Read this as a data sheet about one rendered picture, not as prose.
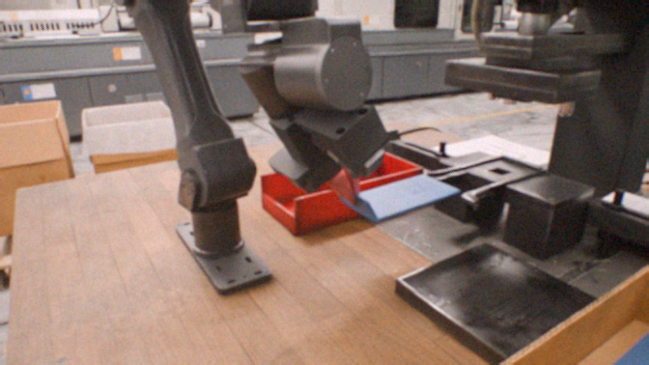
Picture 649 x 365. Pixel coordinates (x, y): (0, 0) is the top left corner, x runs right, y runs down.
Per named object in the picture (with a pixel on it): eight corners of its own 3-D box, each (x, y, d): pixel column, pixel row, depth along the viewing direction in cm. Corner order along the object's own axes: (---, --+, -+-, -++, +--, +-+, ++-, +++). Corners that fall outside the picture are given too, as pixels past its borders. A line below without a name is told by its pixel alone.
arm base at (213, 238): (213, 172, 67) (167, 182, 63) (271, 221, 51) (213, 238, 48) (218, 219, 70) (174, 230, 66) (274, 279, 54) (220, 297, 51)
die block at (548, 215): (434, 209, 73) (437, 166, 70) (473, 196, 78) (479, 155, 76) (542, 262, 58) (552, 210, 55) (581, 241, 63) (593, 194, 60)
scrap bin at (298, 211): (261, 208, 74) (259, 175, 71) (378, 179, 86) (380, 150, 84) (296, 237, 64) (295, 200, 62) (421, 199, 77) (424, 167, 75)
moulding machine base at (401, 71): (335, 110, 562) (335, 31, 525) (300, 98, 644) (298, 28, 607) (586, 81, 815) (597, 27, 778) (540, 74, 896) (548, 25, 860)
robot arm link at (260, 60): (341, 88, 41) (306, 22, 37) (302, 127, 39) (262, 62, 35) (296, 85, 46) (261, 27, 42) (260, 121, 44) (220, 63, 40)
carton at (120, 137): (90, 180, 295) (75, 107, 276) (179, 165, 322) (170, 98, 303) (95, 219, 239) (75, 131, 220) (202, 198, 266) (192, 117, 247)
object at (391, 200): (330, 204, 54) (330, 182, 53) (422, 177, 62) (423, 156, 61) (365, 226, 49) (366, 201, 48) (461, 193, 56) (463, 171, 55)
